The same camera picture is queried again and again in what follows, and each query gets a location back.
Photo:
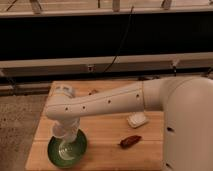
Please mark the small brown object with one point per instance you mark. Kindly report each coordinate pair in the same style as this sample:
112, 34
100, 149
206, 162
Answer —
93, 91

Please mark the brown chili pepper toy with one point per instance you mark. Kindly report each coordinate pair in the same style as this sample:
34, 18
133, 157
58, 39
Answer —
129, 141

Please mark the white rectangular sponge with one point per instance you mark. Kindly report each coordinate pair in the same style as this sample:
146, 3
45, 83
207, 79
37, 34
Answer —
137, 119

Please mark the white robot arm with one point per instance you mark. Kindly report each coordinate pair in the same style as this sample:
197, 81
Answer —
187, 104

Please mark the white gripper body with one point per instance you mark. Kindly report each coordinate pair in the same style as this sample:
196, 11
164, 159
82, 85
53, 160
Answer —
66, 129

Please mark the green ceramic bowl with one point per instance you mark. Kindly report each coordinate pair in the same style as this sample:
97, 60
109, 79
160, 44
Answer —
80, 146

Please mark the wooden table board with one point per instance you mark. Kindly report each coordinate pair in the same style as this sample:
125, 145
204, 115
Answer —
104, 134

